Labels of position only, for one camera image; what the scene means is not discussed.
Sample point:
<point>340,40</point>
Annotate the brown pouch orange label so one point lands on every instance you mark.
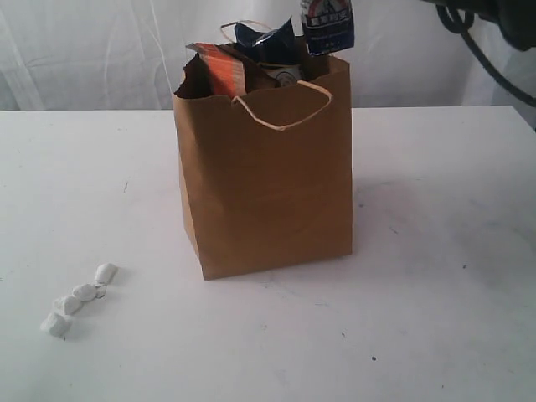
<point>230,72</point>

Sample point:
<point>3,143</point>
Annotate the long pasta packet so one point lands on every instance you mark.
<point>275,51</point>

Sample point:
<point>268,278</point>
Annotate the small white blue milk carton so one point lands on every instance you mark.
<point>327,25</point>

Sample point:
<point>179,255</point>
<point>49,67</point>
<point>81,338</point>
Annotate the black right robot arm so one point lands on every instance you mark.
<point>515,18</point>

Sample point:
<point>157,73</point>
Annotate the brown paper bag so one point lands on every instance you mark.
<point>266,180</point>

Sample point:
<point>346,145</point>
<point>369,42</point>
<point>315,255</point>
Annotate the white marshmallow top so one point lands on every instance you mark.
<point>105,273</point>

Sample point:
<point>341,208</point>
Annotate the white marshmallow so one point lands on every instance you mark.
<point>105,273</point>
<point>67,305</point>
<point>55,325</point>
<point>89,292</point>

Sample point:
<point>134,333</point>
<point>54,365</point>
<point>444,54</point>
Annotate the white marshmallow bottom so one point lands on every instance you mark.
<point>55,325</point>

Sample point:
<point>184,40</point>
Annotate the white backdrop curtain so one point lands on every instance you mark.
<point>89,55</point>

